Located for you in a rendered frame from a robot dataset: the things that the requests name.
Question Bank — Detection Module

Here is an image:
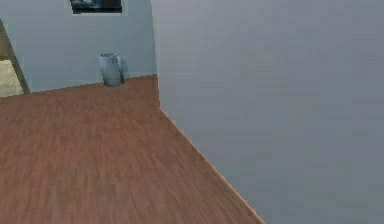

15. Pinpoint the grey metal bin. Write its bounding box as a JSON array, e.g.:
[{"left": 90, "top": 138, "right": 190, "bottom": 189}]
[{"left": 97, "top": 51, "right": 126, "bottom": 88}]

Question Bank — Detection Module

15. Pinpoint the dark framed wall picture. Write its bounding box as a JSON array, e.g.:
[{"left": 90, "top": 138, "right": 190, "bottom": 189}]
[{"left": 64, "top": 0, "right": 129, "bottom": 17}]

